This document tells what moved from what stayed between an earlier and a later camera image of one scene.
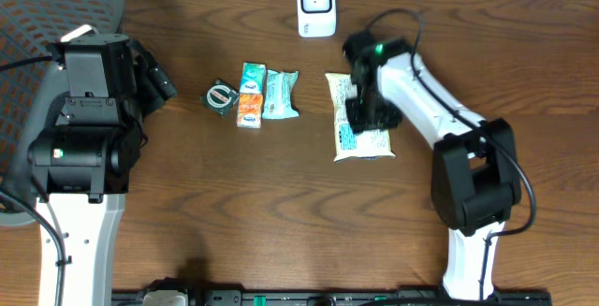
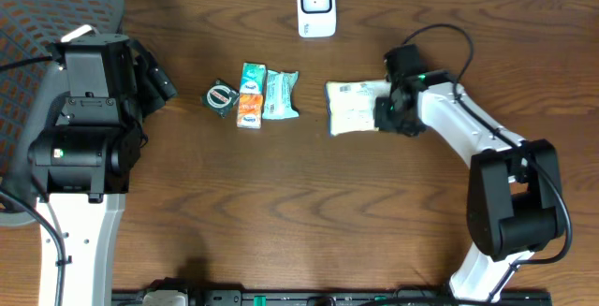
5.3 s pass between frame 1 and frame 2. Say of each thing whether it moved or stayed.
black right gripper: moved
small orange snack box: stayed
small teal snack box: stayed
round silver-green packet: stayed
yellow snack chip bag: moved
